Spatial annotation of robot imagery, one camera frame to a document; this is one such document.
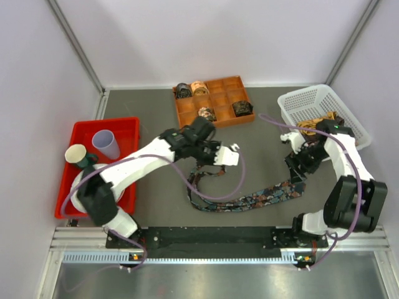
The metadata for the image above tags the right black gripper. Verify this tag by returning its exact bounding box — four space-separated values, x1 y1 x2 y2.
284 143 330 184

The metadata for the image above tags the dark floral necktie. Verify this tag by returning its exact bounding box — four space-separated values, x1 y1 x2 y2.
187 179 306 212

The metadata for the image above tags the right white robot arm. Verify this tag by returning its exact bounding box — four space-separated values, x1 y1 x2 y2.
280 119 388 247

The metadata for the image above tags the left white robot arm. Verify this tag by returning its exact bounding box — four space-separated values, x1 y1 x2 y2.
68 116 238 247

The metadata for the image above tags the floral black rolled tie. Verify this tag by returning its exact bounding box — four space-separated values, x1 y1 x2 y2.
198 107 217 122

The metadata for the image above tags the dark maroon folded tie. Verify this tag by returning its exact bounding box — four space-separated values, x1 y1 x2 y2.
304 115 345 143

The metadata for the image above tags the gold folded tie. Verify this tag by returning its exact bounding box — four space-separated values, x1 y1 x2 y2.
297 112 337 136

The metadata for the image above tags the dark brown rolled tie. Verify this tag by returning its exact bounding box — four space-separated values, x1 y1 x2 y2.
232 100 253 117

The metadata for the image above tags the orange compartment tray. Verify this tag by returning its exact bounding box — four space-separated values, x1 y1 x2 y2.
173 75 255 128

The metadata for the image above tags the peach rolled tie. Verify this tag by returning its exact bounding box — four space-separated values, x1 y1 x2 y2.
191 81 209 96

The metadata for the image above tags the white plastic basket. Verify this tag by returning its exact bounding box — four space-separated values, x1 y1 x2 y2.
277 84 372 153

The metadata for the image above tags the lilac plastic cup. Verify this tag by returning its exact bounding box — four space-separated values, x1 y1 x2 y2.
92 130 120 160

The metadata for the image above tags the red plastic bin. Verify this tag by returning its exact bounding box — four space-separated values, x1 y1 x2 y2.
54 117 140 219

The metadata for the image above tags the dark green mug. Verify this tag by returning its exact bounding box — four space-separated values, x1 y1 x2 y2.
74 153 99 169

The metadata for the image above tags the white paper plate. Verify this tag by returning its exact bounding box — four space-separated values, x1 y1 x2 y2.
64 163 125 216

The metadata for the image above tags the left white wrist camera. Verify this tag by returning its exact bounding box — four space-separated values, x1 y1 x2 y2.
213 144 239 166

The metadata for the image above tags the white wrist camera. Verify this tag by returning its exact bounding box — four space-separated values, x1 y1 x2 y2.
213 144 239 166
280 131 305 154

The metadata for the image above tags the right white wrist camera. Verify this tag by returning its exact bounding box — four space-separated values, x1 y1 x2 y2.
280 131 305 154

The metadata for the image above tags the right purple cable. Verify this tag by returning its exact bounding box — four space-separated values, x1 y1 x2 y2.
257 113 364 270

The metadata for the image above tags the aluminium frame rail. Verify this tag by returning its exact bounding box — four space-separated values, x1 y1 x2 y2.
38 227 398 298

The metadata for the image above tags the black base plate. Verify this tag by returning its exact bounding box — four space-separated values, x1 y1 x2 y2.
105 225 329 259

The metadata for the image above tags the slotted cable duct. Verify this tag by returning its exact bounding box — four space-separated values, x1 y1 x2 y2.
62 249 300 265

